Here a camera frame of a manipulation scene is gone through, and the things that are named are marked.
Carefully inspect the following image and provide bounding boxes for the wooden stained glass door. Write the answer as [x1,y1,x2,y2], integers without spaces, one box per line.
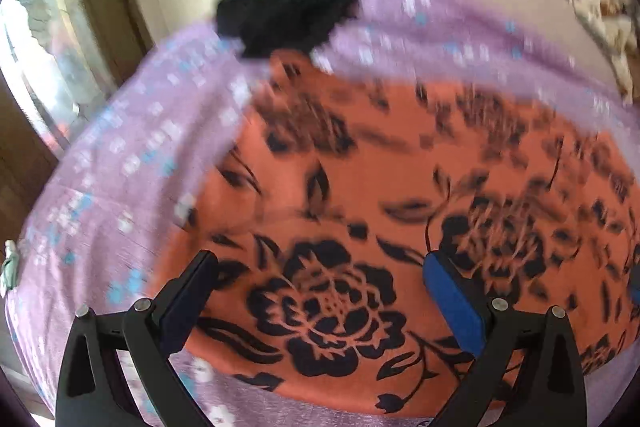
[0,0,151,228]

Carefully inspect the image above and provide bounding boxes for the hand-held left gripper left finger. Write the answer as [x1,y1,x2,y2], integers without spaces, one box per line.
[55,249,219,427]

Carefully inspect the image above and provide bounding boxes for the purple floral bedsheet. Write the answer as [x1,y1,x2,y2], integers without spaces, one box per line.
[5,0,640,427]

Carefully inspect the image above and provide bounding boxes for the orange black floral shirt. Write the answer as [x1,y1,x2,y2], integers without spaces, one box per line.
[165,49,640,420]

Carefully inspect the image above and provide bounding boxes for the cream brown floral cloth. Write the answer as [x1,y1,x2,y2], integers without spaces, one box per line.
[570,0,640,102]

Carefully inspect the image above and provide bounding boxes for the black garment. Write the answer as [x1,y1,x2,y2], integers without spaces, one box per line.
[215,0,363,60]

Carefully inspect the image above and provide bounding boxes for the small white green object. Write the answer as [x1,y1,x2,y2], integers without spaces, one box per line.
[0,239,21,298]

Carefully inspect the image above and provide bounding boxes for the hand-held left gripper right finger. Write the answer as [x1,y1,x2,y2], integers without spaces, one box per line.
[422,251,588,427]

